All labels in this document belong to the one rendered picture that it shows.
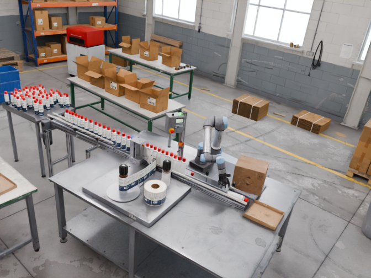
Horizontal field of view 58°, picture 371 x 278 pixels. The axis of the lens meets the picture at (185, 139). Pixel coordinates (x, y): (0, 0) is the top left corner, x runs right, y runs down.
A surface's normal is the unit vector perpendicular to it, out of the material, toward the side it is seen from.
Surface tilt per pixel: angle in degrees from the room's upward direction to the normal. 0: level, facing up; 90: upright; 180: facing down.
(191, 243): 0
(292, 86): 90
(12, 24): 90
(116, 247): 1
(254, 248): 0
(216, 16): 90
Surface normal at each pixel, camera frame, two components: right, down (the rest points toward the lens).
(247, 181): -0.37, 0.39
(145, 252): 0.08, -0.88
